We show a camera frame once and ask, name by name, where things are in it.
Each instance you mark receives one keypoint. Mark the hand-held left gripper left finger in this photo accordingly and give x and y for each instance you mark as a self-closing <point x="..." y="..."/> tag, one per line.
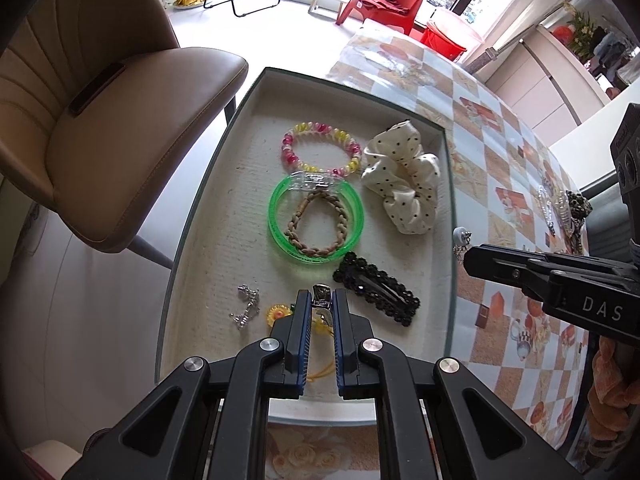
<point x="302" y="332"/>

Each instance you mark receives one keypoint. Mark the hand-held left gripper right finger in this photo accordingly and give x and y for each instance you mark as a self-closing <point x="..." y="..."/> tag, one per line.
<point x="342" y="342"/>

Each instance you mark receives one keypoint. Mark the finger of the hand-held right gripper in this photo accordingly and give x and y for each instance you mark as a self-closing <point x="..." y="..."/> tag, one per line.
<point x="500" y="265"/>
<point x="590" y="267"/>

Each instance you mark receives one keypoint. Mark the pearl drop earring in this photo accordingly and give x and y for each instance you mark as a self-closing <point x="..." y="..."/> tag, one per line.
<point x="459" y="235"/>

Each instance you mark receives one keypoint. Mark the black beaded hair clip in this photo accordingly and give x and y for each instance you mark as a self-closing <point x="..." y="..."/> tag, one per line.
<point x="380" y="295"/>

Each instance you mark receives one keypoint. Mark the green plastic bangle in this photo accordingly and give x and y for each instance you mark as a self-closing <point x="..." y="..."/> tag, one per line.
<point x="275" y="220"/>

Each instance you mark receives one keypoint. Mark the cream polka dot scrunchie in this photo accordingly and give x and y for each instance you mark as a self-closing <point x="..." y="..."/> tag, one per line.
<point x="400" y="170"/>

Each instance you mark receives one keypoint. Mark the grey jewelry tray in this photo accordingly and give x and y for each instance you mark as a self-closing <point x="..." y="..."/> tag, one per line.
<point x="225" y="210"/>

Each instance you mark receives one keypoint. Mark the dark grey chair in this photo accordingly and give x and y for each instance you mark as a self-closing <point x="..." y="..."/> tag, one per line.
<point x="605" y="220"/>

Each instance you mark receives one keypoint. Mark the clear hair claw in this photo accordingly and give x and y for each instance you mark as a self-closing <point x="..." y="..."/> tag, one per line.
<point x="560" y="210"/>

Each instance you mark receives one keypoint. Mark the checkered printed tablecloth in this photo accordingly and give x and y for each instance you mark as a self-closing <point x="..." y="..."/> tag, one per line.
<point x="500" y="160"/>

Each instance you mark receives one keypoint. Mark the white cabinet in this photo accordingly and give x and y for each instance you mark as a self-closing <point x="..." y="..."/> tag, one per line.
<point x="550" y="85"/>

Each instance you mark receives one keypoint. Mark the red bucket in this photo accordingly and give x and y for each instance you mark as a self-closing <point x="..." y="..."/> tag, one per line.
<point x="440" y="42"/>

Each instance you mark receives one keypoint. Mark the potted flowers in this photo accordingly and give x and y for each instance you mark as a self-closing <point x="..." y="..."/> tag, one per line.
<point x="582" y="30"/>

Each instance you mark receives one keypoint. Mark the brown leather chair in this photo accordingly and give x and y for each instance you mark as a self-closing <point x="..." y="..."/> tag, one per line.
<point x="125" y="125"/>

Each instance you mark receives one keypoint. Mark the dark red cloth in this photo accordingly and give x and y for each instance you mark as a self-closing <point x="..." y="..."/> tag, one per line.
<point x="375" y="2"/>

